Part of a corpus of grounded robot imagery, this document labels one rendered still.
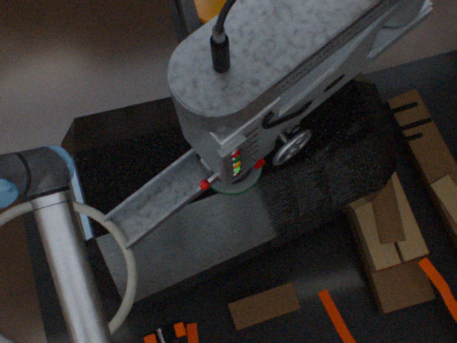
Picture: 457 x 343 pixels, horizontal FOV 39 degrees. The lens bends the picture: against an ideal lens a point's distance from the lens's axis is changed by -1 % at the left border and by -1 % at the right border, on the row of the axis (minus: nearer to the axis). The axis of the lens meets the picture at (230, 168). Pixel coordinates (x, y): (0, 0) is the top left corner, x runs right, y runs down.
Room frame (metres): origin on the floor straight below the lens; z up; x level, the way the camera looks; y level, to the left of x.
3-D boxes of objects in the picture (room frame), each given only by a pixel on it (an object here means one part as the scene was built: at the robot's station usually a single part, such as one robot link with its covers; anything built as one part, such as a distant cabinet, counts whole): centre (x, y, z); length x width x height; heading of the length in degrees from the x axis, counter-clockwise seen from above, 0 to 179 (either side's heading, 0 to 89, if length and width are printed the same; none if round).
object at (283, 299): (0.17, -0.09, 0.07); 0.30 x 0.12 x 0.12; 103
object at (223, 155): (0.49, -0.01, 1.35); 0.08 x 0.03 x 0.28; 124
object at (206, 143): (0.67, -0.07, 1.30); 0.36 x 0.22 x 0.45; 124
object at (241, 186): (0.62, 0.00, 0.86); 0.21 x 0.21 x 0.01
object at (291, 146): (0.59, -0.17, 1.18); 0.15 x 0.10 x 0.15; 124
